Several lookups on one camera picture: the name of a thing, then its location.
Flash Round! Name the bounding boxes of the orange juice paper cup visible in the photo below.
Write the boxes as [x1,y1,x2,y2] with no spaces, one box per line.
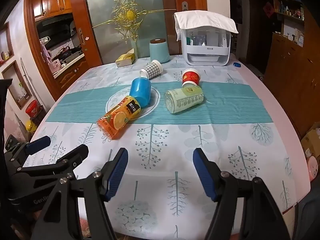
[97,95,141,140]

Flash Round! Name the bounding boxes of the blue plastic cup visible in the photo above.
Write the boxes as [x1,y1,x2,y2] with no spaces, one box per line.
[129,77,151,108]

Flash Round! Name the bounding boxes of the grey checked paper cup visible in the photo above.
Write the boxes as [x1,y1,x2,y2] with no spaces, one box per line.
[139,60,163,80]

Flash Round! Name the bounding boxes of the red paper cup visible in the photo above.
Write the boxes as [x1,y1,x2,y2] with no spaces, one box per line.
[182,68,201,87]

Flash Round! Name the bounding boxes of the red round tin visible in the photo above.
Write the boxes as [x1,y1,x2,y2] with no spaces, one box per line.
[25,100,41,118]

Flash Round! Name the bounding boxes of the white round plate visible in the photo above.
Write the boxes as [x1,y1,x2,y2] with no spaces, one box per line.
[105,86,161,120]

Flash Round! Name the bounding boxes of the white tree-print tablecloth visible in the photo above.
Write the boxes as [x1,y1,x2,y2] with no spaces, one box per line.
[25,56,298,239]

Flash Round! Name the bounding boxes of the kitchen counter with cookware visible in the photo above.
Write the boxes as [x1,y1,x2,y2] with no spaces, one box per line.
[39,34,89,92]

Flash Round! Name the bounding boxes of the cardboard box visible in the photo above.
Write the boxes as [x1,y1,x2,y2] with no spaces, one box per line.
[301,122,320,160]

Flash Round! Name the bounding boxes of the teal striped table runner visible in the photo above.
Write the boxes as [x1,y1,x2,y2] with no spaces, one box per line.
[46,81,272,125]

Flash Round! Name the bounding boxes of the yellow tissue box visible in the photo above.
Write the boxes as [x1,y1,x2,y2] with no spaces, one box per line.
[115,48,136,67]

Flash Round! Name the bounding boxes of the brown wooden cabinet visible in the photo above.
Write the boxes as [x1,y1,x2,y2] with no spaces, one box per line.
[263,0,319,138]

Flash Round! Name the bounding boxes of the teal canister brown lid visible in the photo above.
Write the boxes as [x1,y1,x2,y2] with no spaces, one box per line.
[149,38,170,63]

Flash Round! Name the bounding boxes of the small blue bottle cap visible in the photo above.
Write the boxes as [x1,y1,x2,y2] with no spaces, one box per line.
[233,62,241,68]

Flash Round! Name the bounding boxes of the glass door gold ornament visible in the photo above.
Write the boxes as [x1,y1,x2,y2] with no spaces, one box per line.
[86,0,180,64]

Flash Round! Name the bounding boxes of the white plastic storage organizer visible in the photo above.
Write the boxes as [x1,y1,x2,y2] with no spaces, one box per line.
[181,27,232,66]

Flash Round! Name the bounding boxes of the white folded cloth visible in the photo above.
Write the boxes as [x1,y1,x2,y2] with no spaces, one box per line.
[174,10,239,41]

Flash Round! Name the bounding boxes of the wooden kitchen wall cabinets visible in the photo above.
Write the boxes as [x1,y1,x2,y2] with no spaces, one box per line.
[30,0,72,22]

